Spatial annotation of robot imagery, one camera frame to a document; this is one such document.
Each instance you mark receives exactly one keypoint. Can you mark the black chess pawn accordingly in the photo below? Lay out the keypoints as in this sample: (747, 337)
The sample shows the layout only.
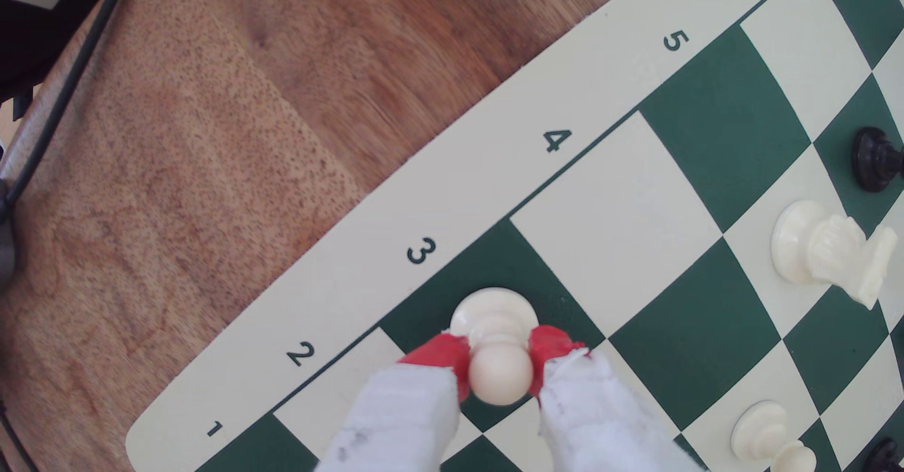
(872, 157)

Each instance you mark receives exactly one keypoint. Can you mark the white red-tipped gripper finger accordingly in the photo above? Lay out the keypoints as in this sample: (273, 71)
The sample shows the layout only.
(593, 422)
(395, 422)

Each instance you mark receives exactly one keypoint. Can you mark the white chess knight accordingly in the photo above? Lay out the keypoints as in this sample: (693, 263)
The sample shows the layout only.
(812, 246)

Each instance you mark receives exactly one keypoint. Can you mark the white chess pawn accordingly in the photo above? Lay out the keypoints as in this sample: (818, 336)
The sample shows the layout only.
(498, 359)
(759, 429)

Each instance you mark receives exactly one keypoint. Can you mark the black chess piece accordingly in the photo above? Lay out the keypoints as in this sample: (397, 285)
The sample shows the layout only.
(888, 456)

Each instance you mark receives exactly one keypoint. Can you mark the green and cream chess mat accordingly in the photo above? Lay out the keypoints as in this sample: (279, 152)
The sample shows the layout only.
(494, 175)

